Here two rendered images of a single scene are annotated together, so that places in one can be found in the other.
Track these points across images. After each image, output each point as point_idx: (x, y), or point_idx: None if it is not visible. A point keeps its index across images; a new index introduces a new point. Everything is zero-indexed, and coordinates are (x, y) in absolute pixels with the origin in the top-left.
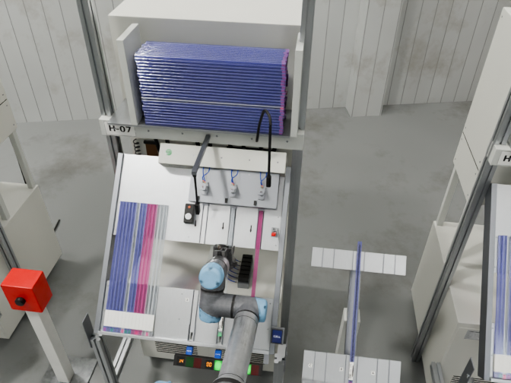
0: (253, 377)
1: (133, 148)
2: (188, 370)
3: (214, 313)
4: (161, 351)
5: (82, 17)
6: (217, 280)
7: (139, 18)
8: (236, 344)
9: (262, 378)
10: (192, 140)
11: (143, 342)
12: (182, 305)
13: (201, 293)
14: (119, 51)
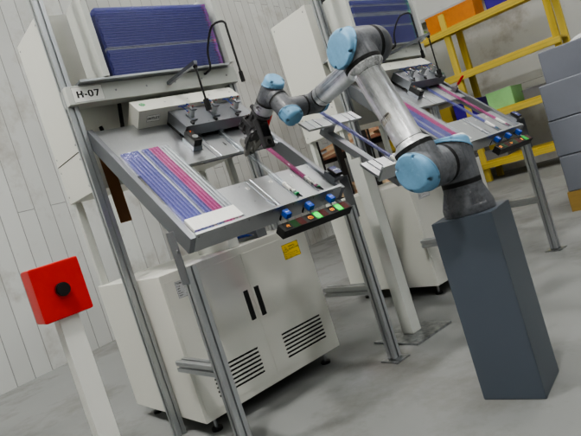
0: (327, 369)
1: None
2: (265, 408)
3: (296, 104)
4: None
5: None
6: (281, 78)
7: (65, 16)
8: None
9: (335, 364)
10: (156, 91)
11: (200, 387)
12: (248, 192)
13: (276, 99)
14: (81, 3)
